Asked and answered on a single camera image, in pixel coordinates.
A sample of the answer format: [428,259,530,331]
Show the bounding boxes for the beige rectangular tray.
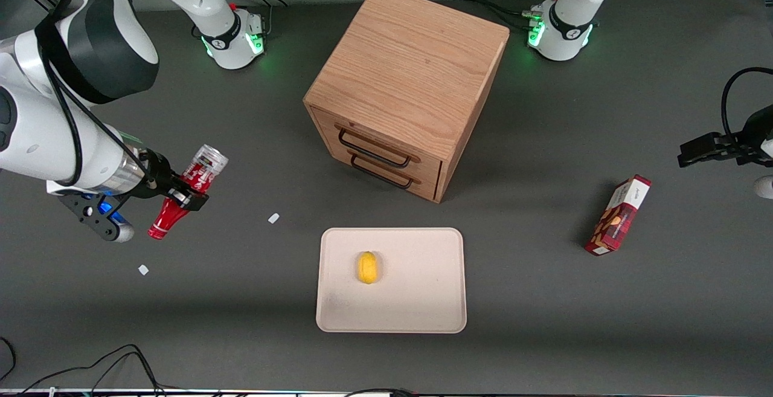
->
[316,227,467,334]

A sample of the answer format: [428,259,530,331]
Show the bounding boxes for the black metal drawer handle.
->
[350,154,415,190]
[338,128,413,169]

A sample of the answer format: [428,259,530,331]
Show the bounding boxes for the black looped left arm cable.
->
[721,67,773,141]

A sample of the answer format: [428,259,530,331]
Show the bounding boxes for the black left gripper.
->
[677,104,773,169]

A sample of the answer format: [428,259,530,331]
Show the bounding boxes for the wooden drawer cabinet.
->
[303,0,510,204]

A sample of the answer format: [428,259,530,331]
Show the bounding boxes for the red coke bottle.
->
[148,144,229,240]

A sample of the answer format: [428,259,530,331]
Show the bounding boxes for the black cable at table edge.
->
[343,388,419,397]

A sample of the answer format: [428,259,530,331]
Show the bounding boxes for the long black floor cable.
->
[18,344,167,397]

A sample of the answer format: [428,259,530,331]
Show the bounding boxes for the red snack box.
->
[584,175,652,257]

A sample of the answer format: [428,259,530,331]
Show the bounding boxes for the yellow lemon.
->
[356,251,379,285]

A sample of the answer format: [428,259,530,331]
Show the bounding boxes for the short black curved cable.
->
[0,337,16,382]

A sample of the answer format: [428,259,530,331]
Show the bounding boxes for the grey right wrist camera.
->
[59,192,135,243]

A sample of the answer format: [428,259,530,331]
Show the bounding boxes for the black left arm base cables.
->
[453,0,563,33]

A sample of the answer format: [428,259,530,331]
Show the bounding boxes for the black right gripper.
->
[134,148,210,213]

